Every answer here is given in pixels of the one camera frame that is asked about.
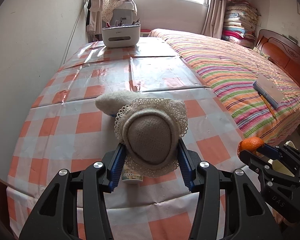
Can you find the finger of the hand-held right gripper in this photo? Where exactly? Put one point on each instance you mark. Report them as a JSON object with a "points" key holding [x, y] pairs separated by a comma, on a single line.
{"points": [[271, 152], [252, 158]]}

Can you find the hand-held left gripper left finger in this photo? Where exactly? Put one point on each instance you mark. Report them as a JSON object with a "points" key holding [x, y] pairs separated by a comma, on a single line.
{"points": [[117, 165]]}

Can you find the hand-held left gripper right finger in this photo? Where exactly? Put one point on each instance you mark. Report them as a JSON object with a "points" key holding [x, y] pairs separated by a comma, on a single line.
{"points": [[183, 165]]}

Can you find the orange fruit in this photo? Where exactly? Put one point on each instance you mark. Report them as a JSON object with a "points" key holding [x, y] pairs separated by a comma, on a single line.
{"points": [[252, 142]]}

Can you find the beige plush toy lace hat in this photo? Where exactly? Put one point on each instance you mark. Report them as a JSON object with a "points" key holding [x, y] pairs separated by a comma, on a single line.
{"points": [[150, 140]]}

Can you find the small white label tag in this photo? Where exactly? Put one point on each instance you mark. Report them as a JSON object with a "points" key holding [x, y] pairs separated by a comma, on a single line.
{"points": [[132, 177]]}

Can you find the yellow pencil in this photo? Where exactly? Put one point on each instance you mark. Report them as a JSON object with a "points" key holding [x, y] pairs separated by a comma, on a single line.
{"points": [[268, 106]]}

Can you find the orange checked tablecloth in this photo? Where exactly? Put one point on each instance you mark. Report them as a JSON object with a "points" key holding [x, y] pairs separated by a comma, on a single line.
{"points": [[90, 85]]}

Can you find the striped bed sheet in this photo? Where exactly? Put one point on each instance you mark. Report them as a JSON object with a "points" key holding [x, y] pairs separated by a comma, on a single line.
{"points": [[227, 65]]}

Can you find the floral pillow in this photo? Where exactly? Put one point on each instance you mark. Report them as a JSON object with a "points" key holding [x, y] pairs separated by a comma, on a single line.
{"points": [[261, 52]]}

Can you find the wooden bed headboard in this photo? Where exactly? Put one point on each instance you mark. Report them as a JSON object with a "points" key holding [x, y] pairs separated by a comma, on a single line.
{"points": [[282, 52]]}

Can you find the white desk organizer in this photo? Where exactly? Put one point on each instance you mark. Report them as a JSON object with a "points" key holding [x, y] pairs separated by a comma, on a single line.
{"points": [[121, 36]]}

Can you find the stack of folded quilts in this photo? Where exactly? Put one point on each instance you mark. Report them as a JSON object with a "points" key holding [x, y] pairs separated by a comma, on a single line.
{"points": [[238, 22]]}

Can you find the red white box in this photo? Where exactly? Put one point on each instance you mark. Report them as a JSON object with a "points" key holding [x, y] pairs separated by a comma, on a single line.
{"points": [[145, 33]]}

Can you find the beige curtain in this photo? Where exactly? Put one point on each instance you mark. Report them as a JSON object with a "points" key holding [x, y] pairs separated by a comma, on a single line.
{"points": [[213, 17]]}

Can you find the white appliance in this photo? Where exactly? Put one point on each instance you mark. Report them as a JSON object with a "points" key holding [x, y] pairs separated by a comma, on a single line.
{"points": [[126, 13]]}

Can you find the pink hanging garment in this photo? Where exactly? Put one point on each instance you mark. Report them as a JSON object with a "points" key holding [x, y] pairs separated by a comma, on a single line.
{"points": [[93, 12]]}

